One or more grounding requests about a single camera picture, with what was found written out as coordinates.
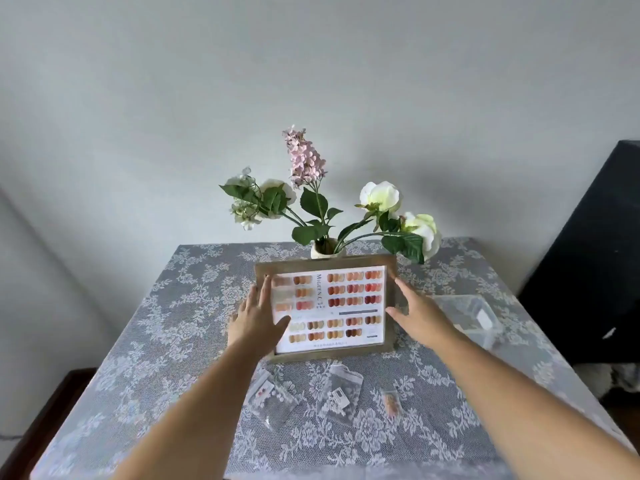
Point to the black fabric cabinet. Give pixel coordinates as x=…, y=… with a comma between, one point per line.
x=590, y=254

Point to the white cat vase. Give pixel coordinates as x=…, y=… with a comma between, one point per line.
x=320, y=250

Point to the pink artificial lilac stem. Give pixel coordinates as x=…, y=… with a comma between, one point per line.
x=302, y=159

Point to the grey white furry rug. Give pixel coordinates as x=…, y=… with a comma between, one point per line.
x=615, y=377

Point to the clear plastic storage box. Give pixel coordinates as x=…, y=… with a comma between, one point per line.
x=470, y=304

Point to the small clear nail-tip bag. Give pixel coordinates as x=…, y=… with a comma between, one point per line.
x=391, y=403
x=270, y=399
x=340, y=394

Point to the person's right hand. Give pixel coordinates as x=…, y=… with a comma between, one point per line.
x=425, y=324

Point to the grey floral lace tablecloth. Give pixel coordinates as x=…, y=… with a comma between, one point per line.
x=450, y=274

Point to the white artificial hydrangea stem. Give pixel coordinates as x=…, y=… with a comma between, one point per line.
x=245, y=214

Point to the framed nail colour chart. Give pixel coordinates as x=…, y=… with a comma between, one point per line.
x=340, y=304

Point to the dark wooden furniture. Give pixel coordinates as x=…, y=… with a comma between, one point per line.
x=45, y=424

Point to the person's left hand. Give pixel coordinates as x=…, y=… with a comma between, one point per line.
x=255, y=319

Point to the person's left forearm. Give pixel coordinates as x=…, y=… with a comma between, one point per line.
x=200, y=419

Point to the white artificial rose stem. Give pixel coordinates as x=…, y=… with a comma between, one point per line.
x=380, y=194
x=270, y=184
x=427, y=237

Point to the person's right forearm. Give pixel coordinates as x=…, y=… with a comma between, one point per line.
x=525, y=409

